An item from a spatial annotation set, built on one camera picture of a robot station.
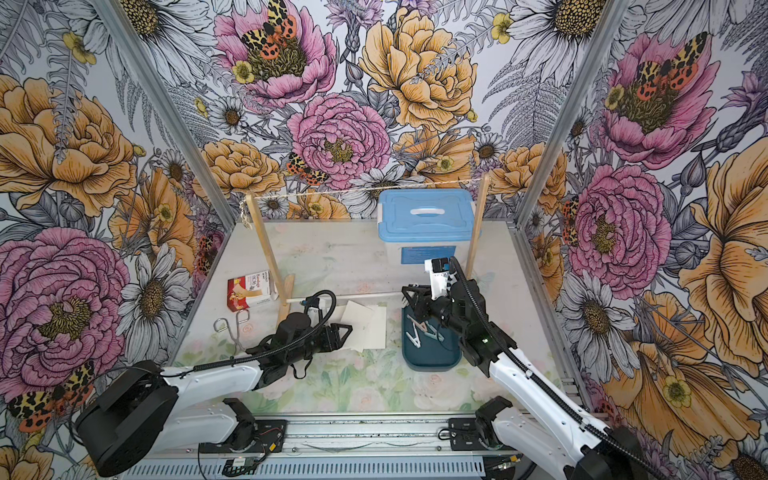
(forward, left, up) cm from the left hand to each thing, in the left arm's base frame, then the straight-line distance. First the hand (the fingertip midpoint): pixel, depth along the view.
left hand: (344, 337), depth 86 cm
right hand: (+3, -17, +17) cm, 24 cm away
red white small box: (+16, +33, -1) cm, 37 cm away
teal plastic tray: (0, -25, -5) cm, 26 cm away
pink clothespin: (+5, -23, -3) cm, 23 cm away
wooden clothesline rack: (+16, +20, 0) cm, 26 cm away
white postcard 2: (+4, -9, -4) cm, 10 cm away
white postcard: (+8, -3, -3) cm, 9 cm away
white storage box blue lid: (+31, -22, +13) cm, 41 cm away
